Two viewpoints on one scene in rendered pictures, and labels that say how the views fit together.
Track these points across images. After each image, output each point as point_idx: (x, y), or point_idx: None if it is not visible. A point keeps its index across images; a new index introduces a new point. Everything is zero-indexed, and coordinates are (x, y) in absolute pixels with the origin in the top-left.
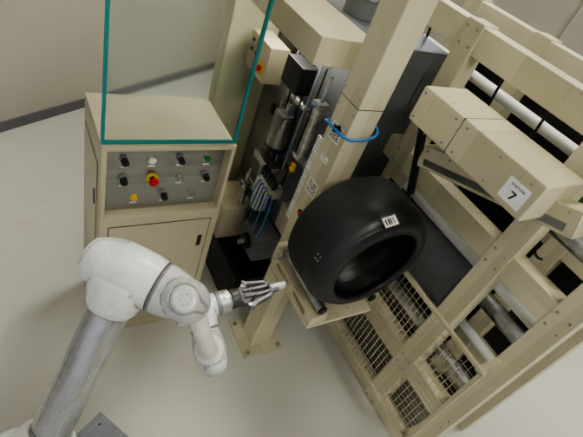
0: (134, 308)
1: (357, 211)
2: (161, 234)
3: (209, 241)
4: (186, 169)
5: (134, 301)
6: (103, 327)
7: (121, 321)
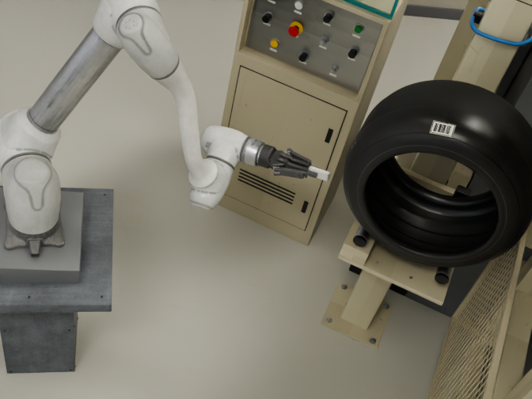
0: (113, 31)
1: (416, 104)
2: (290, 103)
3: (342, 146)
4: (333, 33)
5: (112, 21)
6: (93, 39)
7: (104, 40)
